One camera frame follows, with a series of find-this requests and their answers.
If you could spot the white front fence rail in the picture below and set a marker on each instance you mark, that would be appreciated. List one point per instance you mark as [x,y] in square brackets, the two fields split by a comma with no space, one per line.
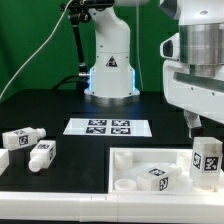
[191,208]

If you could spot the white left fence rail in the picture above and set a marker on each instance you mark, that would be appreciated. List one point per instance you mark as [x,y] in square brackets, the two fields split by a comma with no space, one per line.
[4,160]

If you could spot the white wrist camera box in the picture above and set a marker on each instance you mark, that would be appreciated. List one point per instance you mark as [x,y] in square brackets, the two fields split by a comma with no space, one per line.
[170,48]

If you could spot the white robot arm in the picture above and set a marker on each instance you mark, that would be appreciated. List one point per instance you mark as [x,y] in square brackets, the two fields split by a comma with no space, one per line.
[193,70]

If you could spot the black camera stand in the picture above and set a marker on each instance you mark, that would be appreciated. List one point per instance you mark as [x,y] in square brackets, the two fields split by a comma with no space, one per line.
[79,14]

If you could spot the white square table top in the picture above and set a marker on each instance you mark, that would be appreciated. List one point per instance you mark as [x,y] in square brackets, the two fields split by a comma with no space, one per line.
[142,170]

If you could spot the white fence rail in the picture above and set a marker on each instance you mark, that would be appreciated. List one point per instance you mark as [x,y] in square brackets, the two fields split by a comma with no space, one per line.
[191,208]
[4,160]

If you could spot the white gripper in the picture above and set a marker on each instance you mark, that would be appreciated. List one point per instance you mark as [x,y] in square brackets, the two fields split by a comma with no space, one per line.
[196,95]

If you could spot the white marker tag sheet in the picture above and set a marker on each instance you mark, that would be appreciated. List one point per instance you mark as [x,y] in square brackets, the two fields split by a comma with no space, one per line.
[108,127]

